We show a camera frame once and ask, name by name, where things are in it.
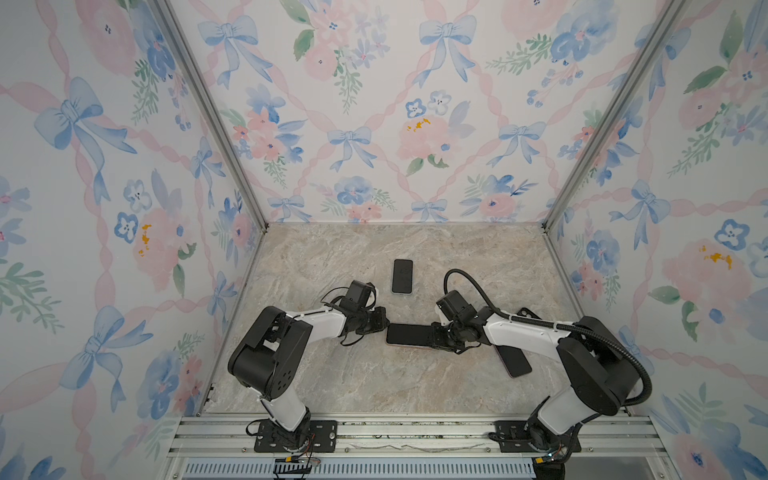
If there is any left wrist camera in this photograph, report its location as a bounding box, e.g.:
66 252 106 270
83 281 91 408
341 280 377 311

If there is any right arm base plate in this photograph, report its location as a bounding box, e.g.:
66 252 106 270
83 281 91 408
488 420 582 455

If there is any left corner aluminium post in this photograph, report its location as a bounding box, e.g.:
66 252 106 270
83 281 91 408
146 0 268 232

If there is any corner aluminium post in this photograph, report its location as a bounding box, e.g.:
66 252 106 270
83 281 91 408
542 0 691 232
146 0 268 232

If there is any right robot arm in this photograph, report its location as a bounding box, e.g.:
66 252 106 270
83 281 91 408
434 306 652 454

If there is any right corner aluminium post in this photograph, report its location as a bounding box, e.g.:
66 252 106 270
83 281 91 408
542 0 691 232

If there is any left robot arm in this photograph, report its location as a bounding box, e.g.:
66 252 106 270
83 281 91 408
227 305 389 452

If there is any light blue phone case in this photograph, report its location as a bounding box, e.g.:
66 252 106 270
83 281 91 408
391 259 415 295

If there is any black phone case right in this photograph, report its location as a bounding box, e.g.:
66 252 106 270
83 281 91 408
517 307 541 320

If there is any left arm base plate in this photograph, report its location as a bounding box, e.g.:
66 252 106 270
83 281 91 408
245 419 338 454

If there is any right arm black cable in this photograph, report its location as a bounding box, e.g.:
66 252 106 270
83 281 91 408
443 268 653 408

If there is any pink phone case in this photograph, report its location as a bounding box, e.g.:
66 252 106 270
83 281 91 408
387 342 433 349

